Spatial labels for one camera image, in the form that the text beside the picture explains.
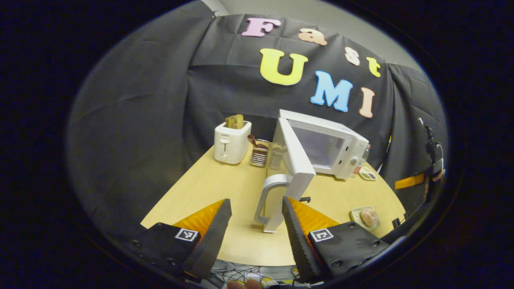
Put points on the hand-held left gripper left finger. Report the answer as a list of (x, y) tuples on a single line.
[(217, 237)]

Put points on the black backdrop cloth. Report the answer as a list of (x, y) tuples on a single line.
[(140, 120)]

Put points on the white divided plate with grains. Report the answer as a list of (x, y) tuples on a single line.
[(367, 174)]

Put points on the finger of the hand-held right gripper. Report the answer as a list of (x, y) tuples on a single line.
[(409, 181)]

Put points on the small pale plate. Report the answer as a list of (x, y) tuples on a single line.
[(355, 214)]

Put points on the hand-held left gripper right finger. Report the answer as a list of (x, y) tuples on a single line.
[(295, 241)]

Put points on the glazed donut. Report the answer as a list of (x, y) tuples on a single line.
[(369, 216)]

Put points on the brown bread slice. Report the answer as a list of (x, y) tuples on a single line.
[(235, 121)]

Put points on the white toaster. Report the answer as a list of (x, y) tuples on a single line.
[(231, 144)]

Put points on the white microwave oven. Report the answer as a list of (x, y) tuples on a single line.
[(297, 160)]

